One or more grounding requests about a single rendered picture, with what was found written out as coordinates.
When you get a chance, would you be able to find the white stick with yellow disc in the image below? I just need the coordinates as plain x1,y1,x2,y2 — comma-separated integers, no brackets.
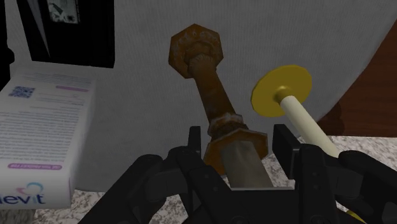
250,64,342,159

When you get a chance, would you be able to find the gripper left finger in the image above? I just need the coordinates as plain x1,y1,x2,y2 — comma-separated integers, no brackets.
78,125,233,224

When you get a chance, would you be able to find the grey round rug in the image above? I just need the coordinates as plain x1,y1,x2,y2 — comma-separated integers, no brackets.
4,0,397,193

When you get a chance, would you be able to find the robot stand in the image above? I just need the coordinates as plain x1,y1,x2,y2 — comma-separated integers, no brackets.
16,0,116,69

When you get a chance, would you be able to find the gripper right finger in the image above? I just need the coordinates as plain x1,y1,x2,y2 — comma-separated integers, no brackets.
272,123,397,224

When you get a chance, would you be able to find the white printed carton box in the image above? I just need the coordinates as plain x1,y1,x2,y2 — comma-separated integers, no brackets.
0,60,97,211

